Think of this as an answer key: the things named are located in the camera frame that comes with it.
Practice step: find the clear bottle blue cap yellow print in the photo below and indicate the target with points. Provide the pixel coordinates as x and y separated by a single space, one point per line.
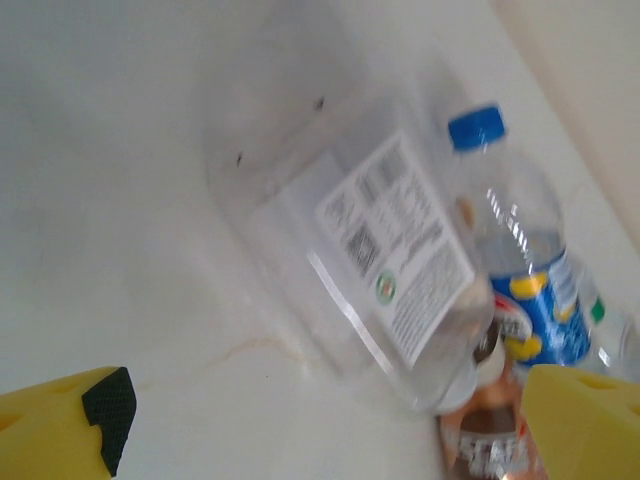
530 225

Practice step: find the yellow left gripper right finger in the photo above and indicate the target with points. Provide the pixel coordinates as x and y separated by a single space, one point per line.
590 430

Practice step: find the clear square bottle green cap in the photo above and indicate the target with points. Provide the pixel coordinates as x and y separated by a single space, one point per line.
390 240

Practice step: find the bottle brown orange label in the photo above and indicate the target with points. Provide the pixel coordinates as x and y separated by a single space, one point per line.
490 440

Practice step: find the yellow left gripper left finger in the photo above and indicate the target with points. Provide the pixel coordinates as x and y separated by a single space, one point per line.
40 430

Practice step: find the clear plastic bin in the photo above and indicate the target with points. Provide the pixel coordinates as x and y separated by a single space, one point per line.
125 175

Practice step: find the clear plastic bottle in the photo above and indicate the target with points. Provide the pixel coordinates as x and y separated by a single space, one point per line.
615 340

